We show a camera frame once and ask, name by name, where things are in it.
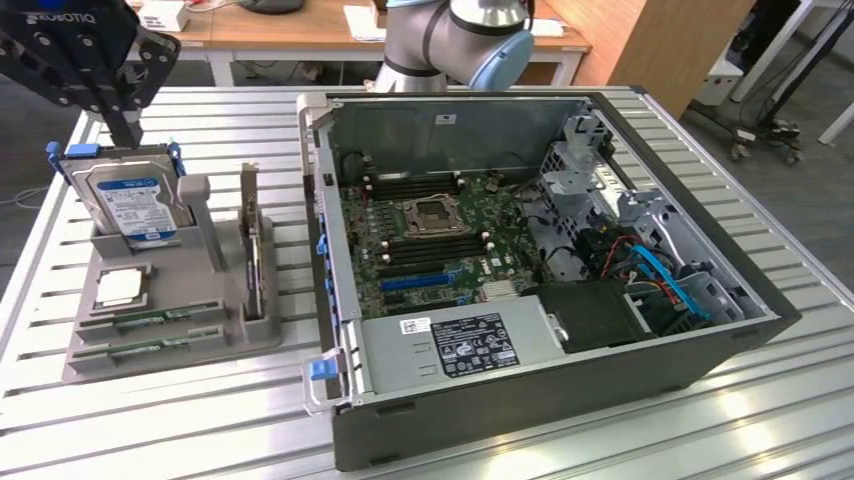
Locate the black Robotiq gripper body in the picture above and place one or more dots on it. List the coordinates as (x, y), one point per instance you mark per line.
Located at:
(74, 20)

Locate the green RAM stick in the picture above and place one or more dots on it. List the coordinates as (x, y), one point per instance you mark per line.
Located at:
(148, 346)
(154, 318)

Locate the RAM slot white latches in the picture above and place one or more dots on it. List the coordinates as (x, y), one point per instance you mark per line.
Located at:
(441, 255)
(436, 243)
(414, 177)

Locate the RAM slot black latches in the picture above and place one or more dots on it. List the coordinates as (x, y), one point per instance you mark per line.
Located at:
(437, 249)
(414, 182)
(434, 238)

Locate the white labelled box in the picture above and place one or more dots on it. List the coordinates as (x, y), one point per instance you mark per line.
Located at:
(164, 15)

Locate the blue disk caddy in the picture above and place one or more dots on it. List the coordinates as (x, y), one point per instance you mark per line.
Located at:
(82, 151)

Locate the black rounded desk device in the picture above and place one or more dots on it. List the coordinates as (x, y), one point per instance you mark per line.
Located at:
(270, 6)

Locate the hard disk blue label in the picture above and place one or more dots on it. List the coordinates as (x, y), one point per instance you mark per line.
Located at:
(128, 200)

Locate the white paper stack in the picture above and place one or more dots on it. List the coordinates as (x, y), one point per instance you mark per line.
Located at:
(364, 22)

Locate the graphics card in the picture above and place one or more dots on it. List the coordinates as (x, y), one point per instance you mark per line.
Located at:
(253, 250)

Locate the silver CPU chip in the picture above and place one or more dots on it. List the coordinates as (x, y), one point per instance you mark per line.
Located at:
(121, 289)

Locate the blue card retainer clip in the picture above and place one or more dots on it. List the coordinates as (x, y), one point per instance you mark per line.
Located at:
(320, 240)
(330, 289)

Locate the grey parts rack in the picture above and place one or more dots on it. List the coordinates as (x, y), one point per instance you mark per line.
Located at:
(194, 295)

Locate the metal CPU socket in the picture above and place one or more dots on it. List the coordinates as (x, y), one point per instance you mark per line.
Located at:
(430, 215)

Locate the long black expansion slot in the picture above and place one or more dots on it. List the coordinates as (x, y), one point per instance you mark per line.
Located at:
(408, 272)

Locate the small white item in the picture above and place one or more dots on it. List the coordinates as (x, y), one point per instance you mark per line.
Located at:
(551, 27)

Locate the blue expansion slot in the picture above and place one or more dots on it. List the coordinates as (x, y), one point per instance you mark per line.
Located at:
(414, 282)

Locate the green motherboard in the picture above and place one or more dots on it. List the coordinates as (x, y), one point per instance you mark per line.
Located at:
(497, 220)

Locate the blue case release latch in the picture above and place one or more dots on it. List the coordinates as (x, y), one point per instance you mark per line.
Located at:
(321, 371)

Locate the silver metal disk bay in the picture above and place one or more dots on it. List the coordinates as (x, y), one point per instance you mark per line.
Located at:
(575, 192)

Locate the silver chipset heatsink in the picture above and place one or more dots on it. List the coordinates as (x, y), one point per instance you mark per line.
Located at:
(501, 291)

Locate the silver power supply unit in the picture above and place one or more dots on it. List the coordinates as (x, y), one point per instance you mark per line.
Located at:
(394, 360)

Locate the wooden cabinet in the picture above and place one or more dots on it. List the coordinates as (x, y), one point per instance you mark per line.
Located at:
(655, 50)

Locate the black fan shroud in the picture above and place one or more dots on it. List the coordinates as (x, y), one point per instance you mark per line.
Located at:
(588, 315)

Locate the white box red button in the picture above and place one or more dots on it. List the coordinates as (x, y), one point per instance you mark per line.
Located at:
(721, 80)

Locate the black wheeled stand base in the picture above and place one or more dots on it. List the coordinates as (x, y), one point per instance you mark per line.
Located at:
(768, 132)

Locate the black open PC case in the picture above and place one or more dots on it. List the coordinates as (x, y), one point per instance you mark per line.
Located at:
(535, 425)

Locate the wooden desk white frame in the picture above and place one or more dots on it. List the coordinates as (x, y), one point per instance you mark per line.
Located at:
(321, 30)
(201, 22)

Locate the white table frame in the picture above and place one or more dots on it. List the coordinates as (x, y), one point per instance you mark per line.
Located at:
(775, 50)

